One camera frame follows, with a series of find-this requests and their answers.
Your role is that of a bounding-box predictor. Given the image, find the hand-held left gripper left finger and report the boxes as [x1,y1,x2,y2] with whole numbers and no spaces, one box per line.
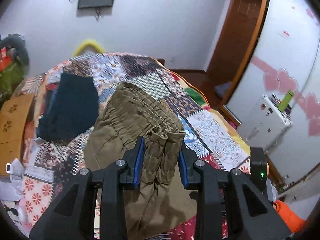
[29,136,146,240]

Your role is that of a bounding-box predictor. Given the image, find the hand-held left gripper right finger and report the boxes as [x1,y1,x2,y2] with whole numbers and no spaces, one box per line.
[178,142,292,240]

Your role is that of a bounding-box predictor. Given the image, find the khaki pants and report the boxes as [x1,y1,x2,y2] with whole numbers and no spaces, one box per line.
[84,82,198,240]

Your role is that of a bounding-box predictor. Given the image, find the person's right forearm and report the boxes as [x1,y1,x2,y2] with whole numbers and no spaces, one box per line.
[272,200,307,234]

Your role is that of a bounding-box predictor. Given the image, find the dark navy pants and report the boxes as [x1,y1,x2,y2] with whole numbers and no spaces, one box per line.
[36,73,100,142]

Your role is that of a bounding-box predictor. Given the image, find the white appliance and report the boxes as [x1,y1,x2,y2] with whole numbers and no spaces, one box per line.
[246,94,293,150]

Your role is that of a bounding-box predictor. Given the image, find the patchwork blanket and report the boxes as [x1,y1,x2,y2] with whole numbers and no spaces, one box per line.
[22,52,252,240]

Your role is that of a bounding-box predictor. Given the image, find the green tube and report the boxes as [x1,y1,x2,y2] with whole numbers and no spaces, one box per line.
[279,90,294,112]

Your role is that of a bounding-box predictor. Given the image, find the purple cloth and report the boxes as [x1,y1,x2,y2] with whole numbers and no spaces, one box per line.
[214,81,234,98]

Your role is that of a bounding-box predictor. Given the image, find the white sliding wardrobe door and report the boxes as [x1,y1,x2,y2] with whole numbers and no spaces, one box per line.
[226,0,320,200]

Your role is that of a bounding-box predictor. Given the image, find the wooden headboard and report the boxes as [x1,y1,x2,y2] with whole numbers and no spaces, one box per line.
[0,94,35,178]

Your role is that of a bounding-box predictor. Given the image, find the yellow hoop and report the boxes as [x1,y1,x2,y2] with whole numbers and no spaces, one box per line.
[72,39,105,57]

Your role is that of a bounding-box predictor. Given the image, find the wooden door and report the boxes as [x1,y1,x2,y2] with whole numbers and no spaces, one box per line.
[207,0,263,85]

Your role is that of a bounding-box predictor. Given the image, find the green cloth cover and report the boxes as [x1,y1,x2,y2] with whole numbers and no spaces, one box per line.
[0,57,25,103]

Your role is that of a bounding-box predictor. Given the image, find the grey plush pillow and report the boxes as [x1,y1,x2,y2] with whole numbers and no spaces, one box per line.
[0,34,29,67]

